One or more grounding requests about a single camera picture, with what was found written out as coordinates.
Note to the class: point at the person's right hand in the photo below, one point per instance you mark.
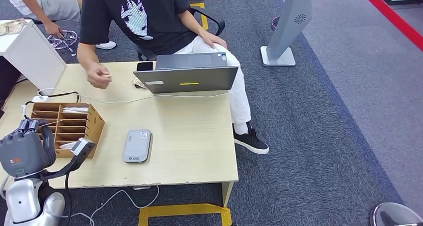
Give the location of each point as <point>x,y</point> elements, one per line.
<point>98,76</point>

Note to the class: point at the person's left hand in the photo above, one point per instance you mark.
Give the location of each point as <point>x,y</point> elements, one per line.
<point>214,40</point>

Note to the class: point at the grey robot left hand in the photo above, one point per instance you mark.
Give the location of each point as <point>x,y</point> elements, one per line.
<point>23,151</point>

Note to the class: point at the person's right forearm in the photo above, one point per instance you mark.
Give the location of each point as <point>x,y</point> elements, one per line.
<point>85,56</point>

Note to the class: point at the person's left forearm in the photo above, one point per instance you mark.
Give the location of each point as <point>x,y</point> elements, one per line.
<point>193,23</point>

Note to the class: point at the white key card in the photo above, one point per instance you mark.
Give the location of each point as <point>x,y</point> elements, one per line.
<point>67,145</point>
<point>75,110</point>

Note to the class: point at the cardboard key card organiser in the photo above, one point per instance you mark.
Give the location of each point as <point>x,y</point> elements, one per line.
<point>96,125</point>

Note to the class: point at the person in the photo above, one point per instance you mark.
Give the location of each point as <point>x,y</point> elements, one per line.
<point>56,4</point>
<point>148,23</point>

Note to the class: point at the grey card reader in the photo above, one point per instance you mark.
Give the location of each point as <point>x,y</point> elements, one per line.
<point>137,146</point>

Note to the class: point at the black office chair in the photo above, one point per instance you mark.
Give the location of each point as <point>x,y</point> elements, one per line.
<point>214,19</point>

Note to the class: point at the grey laptop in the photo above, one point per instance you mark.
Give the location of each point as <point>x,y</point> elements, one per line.
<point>190,80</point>

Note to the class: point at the black smartphone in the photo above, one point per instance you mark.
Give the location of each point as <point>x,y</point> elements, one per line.
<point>144,66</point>

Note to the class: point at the chrome base stool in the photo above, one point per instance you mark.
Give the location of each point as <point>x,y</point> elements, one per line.
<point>64,41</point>

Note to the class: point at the white power adapter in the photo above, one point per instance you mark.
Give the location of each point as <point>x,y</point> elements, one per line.
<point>40,99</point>

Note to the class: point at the white cabinet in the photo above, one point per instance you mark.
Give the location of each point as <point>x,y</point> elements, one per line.
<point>36,59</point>

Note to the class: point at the grey kiosk stand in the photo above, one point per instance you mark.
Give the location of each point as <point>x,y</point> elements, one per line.
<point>290,19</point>

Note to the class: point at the printed paper stack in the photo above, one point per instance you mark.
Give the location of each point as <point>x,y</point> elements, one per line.
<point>13,26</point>

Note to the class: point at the black sneaker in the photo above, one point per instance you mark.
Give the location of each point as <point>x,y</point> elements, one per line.
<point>251,143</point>

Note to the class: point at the wooden desk leg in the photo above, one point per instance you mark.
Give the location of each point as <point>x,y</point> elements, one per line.
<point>228,194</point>

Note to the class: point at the round grey dome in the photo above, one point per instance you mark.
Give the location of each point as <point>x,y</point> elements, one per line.
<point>396,215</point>

